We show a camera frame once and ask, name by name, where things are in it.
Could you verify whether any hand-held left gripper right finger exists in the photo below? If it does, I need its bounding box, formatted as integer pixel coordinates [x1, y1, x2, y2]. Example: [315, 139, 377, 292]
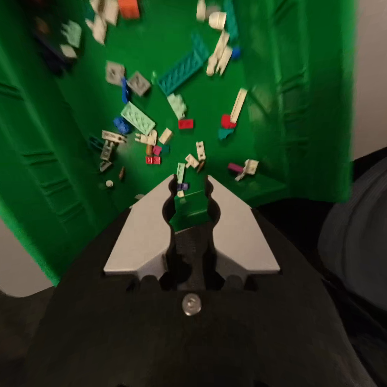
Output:
[207, 175, 280, 282]

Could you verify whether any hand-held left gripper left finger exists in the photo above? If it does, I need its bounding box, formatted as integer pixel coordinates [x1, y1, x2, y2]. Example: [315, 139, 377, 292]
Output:
[104, 174, 177, 283]

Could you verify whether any pile of lego pieces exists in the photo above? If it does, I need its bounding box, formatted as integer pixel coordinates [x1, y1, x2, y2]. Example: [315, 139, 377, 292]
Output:
[33, 0, 260, 200]

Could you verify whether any stack of green storage bins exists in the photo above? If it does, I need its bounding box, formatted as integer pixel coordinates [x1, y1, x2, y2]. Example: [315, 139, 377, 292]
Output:
[0, 0, 354, 286]

